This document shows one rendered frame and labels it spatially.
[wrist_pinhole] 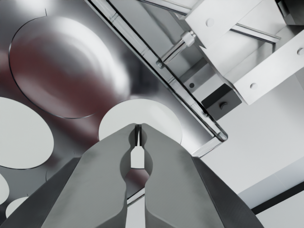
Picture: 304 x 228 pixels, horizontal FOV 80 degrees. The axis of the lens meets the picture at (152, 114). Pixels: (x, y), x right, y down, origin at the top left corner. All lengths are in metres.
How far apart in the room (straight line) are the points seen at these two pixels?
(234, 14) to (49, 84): 0.19
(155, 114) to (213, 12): 0.11
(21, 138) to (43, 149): 0.03
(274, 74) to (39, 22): 0.23
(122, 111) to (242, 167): 0.29
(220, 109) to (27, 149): 0.23
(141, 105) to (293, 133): 0.30
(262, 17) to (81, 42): 0.18
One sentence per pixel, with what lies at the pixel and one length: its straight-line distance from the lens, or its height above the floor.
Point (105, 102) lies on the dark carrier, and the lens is 0.21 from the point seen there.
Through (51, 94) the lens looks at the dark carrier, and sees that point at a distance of 0.22.
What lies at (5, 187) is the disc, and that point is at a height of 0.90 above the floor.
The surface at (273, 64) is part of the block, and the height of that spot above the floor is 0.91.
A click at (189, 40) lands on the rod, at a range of 0.19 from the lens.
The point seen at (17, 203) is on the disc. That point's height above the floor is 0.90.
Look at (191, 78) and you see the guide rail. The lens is 0.25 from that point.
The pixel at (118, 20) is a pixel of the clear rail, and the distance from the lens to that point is 0.18.
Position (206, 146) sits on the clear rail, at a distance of 0.24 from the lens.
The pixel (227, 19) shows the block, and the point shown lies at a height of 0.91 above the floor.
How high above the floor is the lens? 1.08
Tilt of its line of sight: 62 degrees down
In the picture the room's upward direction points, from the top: 175 degrees clockwise
